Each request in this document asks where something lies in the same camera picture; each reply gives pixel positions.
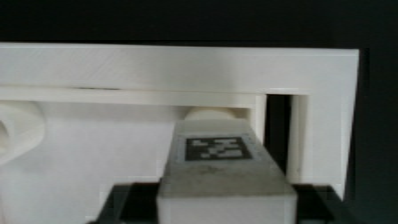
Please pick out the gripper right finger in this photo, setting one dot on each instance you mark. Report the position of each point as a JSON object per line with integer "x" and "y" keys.
{"x": 321, "y": 206}

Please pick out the white square tabletop tray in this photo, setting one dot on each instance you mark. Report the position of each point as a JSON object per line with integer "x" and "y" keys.
{"x": 102, "y": 147}

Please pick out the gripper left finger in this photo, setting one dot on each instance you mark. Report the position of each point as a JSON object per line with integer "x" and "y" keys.
{"x": 131, "y": 204}

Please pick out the white table leg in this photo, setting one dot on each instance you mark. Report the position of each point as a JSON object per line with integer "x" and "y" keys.
{"x": 223, "y": 187}

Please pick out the white front fence wall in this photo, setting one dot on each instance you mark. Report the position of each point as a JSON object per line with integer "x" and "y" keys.
{"x": 205, "y": 76}

